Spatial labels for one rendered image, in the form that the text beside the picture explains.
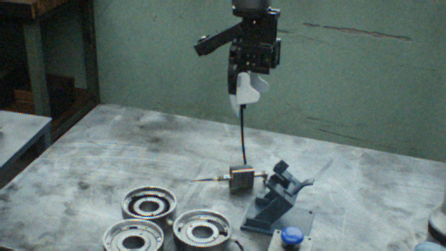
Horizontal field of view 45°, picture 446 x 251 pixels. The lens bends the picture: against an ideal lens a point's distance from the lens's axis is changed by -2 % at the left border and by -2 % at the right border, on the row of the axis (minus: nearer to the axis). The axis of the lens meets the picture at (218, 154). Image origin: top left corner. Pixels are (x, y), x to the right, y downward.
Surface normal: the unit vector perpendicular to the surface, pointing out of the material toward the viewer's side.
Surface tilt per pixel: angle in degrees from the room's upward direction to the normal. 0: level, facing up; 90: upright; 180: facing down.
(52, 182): 0
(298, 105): 90
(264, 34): 87
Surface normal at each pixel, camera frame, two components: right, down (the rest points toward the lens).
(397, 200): 0.04, -0.86
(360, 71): -0.29, 0.48
